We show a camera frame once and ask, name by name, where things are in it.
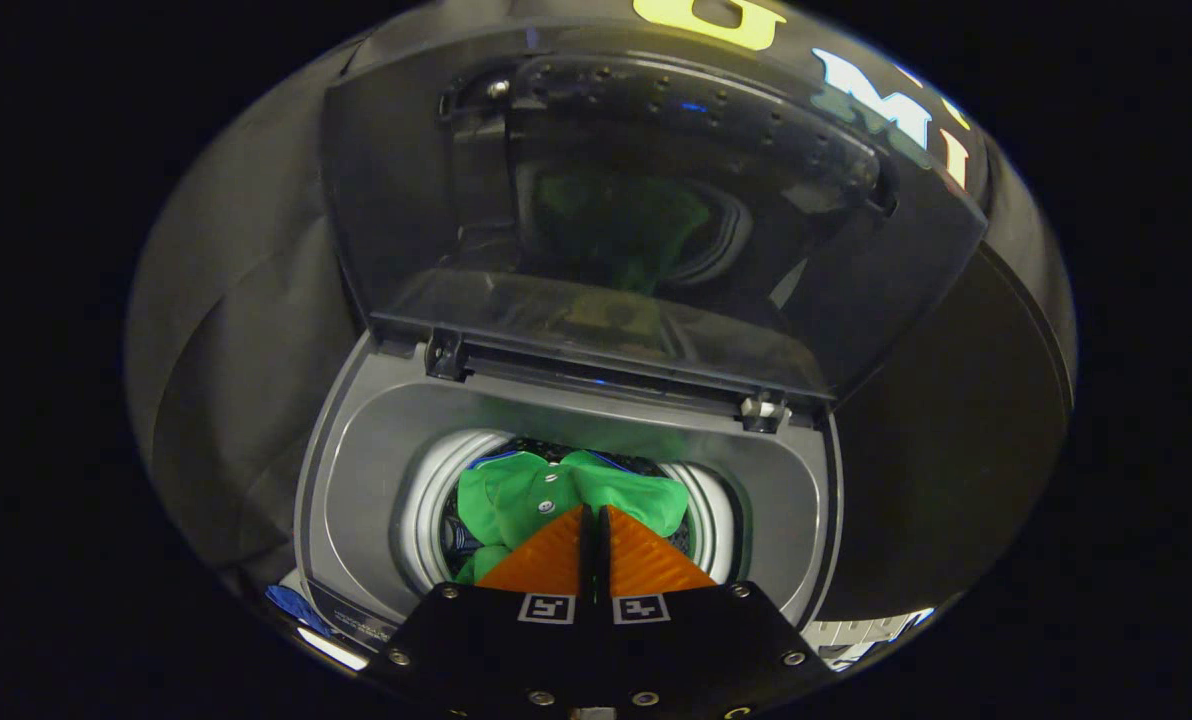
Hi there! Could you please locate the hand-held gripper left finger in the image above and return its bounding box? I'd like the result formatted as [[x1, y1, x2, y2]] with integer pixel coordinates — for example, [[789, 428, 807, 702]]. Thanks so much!
[[371, 503, 597, 713]]

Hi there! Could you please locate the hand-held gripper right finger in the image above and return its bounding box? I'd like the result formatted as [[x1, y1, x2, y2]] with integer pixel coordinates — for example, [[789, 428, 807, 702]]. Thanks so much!
[[596, 503, 837, 716]]

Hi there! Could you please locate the green polo shirt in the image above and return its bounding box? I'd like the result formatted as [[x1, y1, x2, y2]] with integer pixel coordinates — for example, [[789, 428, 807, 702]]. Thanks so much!
[[454, 450, 692, 586]]

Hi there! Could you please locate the dark washing machine lid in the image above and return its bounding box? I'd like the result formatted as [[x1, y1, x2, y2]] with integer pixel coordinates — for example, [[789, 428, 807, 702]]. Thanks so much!
[[321, 20, 989, 406]]

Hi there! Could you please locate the blue cloth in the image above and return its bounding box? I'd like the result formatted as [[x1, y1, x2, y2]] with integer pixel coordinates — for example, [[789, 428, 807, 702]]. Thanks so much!
[[264, 584, 335, 638]]

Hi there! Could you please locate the beige cabinet with black sides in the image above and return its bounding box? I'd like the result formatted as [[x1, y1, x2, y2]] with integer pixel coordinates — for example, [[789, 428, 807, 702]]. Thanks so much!
[[821, 240, 1075, 626]]

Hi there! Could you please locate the black backdrop cloth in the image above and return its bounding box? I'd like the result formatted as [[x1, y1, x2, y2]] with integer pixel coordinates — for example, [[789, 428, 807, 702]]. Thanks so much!
[[126, 0, 1077, 601]]

